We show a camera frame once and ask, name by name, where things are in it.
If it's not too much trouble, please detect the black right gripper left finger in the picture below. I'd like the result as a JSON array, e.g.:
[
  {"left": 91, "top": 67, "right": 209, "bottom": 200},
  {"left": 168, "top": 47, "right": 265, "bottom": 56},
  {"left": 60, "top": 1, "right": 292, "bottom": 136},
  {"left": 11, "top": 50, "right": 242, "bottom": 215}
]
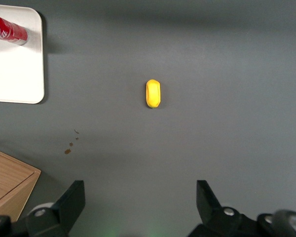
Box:
[{"left": 0, "top": 180, "right": 86, "bottom": 237}]

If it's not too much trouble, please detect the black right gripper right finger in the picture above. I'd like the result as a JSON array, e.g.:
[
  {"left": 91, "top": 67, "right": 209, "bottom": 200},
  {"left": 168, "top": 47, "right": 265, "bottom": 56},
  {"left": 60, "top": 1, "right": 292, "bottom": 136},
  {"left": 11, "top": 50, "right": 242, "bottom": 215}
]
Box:
[{"left": 187, "top": 180, "right": 296, "bottom": 237}]

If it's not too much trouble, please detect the red coke bottle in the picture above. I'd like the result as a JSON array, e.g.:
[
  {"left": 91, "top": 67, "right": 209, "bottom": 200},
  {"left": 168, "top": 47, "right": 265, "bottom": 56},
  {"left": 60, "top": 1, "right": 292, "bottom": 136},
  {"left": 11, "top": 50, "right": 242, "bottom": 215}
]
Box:
[{"left": 0, "top": 12, "right": 30, "bottom": 46}]

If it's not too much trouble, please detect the beige plastic tray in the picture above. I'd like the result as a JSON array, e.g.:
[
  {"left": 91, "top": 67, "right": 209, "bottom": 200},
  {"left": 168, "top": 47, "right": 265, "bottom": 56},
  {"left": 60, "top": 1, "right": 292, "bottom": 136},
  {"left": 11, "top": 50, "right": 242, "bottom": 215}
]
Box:
[{"left": 0, "top": 4, "right": 45, "bottom": 105}]

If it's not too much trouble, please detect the wooden drawer cabinet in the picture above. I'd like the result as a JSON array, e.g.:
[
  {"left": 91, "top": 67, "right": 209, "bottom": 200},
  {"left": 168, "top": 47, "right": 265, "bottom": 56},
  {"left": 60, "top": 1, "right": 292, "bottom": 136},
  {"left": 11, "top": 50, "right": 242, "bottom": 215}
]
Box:
[{"left": 0, "top": 146, "right": 42, "bottom": 223}]

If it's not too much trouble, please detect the yellow sponge toy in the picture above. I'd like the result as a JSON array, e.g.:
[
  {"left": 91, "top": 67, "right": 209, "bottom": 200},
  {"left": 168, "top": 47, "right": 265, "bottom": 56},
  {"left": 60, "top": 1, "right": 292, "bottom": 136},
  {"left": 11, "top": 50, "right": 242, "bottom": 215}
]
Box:
[{"left": 145, "top": 79, "right": 162, "bottom": 109}]

